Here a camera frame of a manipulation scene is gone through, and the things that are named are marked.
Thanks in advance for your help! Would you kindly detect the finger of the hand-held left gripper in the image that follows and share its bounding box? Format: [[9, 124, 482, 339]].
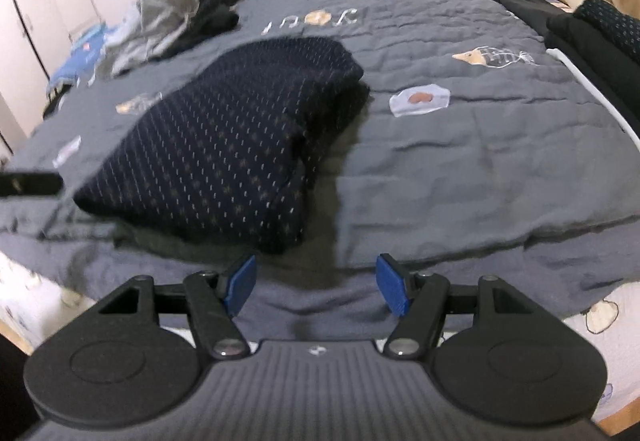
[[0, 173, 63, 198]]

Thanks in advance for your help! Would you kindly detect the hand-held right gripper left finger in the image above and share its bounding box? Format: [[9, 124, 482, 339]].
[[95, 255, 257, 362]]

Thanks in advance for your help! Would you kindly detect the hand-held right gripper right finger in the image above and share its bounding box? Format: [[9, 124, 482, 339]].
[[376, 253, 543, 362]]

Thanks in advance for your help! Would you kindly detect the navy patterned garment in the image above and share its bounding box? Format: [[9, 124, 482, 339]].
[[74, 37, 372, 256]]

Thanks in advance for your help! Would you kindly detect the white printed bed sheet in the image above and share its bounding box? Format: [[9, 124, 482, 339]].
[[0, 251, 640, 417]]

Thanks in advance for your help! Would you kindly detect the grey quilted bedspread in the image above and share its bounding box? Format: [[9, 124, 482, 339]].
[[0, 0, 640, 343]]

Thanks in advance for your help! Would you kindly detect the blue printed cloth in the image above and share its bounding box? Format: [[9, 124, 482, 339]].
[[47, 23, 109, 96]]

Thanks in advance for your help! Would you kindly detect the white wardrobe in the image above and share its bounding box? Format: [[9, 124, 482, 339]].
[[0, 0, 106, 156]]

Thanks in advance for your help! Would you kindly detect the light grey garment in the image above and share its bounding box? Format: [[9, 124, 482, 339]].
[[95, 0, 201, 78]]

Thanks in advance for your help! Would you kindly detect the dark crumpled garment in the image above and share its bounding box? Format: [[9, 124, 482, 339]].
[[170, 0, 242, 58]]

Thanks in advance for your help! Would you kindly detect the black folded garment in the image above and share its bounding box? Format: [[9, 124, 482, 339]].
[[545, 13, 640, 142]]

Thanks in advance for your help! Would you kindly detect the black flat garment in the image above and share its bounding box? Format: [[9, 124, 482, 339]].
[[479, 0, 577, 24]]

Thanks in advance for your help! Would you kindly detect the navy dotted folded garment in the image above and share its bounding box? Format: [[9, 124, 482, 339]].
[[572, 0, 640, 68]]

